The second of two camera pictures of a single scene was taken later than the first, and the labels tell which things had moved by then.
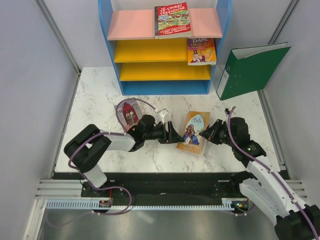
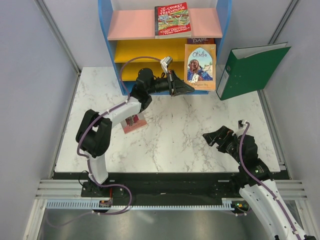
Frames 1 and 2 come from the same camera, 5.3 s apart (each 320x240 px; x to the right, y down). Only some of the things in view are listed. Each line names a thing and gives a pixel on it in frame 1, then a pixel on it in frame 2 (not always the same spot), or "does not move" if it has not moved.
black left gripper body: [158, 133] → [161, 85]
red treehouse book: [172, 21] does not move
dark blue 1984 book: [172, 36] does not move
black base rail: [139, 186] does not move
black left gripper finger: [173, 136] → [179, 86]
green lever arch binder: [249, 69] does not move
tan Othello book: [193, 142] → [199, 68]
